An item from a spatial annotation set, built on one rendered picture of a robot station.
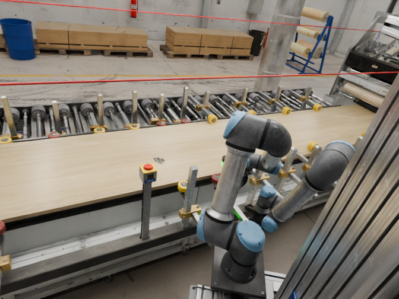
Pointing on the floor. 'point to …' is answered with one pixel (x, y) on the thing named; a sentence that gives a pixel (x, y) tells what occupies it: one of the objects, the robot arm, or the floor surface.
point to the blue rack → (313, 50)
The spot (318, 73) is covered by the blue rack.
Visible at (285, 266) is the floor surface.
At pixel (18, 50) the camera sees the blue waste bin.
